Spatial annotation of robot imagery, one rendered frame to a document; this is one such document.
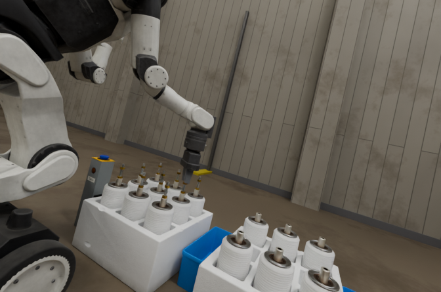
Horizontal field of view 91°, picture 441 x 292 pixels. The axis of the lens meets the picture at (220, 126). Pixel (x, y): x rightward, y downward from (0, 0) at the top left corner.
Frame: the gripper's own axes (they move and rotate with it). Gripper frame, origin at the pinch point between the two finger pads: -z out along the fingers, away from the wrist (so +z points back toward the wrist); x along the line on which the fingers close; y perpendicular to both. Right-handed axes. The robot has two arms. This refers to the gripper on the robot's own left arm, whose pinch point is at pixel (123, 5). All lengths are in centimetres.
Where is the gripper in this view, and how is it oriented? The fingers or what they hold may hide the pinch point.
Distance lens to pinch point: 152.0
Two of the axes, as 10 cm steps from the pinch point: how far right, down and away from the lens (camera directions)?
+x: 9.8, 1.4, 1.1
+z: -0.7, 8.7, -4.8
